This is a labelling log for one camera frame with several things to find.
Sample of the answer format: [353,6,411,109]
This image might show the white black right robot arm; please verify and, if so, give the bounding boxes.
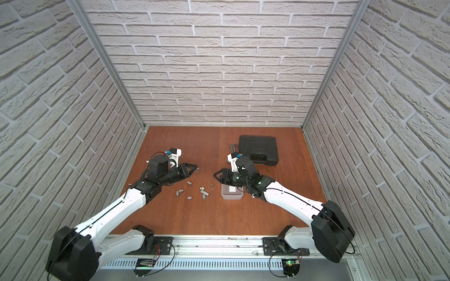
[213,156,356,263]

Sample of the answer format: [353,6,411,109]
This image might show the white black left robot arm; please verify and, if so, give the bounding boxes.
[45,155,198,281]

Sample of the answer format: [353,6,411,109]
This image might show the translucent white storage box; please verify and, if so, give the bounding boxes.
[221,185,243,200]

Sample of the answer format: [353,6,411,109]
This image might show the grey metal pipe wrench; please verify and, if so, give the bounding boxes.
[229,144,239,159]

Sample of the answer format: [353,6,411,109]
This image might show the black plastic tool case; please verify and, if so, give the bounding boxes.
[239,135,279,166]

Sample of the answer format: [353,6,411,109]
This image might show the left small circuit board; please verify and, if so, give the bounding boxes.
[134,259,157,277]

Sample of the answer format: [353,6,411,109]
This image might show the small circuit board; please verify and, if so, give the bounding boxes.
[134,259,157,277]
[281,259,300,278]

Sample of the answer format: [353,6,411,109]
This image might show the right small circuit board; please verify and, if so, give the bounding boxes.
[281,259,300,278]

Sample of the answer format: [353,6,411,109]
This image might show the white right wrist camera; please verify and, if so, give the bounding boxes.
[227,152,241,172]

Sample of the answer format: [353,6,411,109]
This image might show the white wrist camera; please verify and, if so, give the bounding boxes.
[165,148,182,167]
[227,152,241,172]

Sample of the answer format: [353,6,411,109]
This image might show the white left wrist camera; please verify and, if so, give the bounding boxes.
[165,148,182,167]

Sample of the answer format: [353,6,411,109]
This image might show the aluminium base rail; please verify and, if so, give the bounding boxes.
[101,234,361,261]

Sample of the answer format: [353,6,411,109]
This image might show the white slotted cable duct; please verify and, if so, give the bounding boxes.
[102,257,287,271]

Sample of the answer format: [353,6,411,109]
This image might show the aluminium left corner post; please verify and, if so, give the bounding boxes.
[67,0,146,131]

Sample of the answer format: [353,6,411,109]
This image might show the aluminium corner post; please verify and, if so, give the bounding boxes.
[302,0,371,131]
[67,0,146,131]

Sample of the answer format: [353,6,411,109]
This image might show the aluminium right corner post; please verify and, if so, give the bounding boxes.
[302,0,371,131]

